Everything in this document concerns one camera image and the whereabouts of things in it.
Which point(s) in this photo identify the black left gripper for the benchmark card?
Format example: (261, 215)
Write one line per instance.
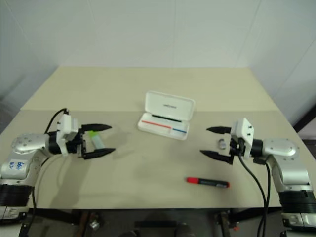
(75, 145)

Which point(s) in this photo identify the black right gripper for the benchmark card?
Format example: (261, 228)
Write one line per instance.
(237, 149)

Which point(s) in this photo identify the small black and grey object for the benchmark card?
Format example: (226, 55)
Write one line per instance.
(221, 144)

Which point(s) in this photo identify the red and black marker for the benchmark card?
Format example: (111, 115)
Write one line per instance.
(209, 182)

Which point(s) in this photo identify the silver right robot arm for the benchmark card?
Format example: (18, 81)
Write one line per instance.
(284, 150)

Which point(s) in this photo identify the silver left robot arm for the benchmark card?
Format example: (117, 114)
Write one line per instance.
(27, 144)

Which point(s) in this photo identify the white hinged pencil case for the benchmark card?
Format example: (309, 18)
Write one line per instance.
(168, 106)

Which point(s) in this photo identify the rusty table clamp red knob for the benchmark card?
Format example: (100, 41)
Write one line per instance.
(225, 219)

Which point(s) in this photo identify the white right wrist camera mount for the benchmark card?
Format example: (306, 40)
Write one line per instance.
(244, 133)

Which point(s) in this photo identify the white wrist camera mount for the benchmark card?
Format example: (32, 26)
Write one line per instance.
(244, 133)
(66, 126)

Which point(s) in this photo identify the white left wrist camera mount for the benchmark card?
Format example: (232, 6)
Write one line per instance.
(66, 126)

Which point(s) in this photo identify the black stand frame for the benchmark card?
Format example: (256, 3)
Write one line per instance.
(306, 118)

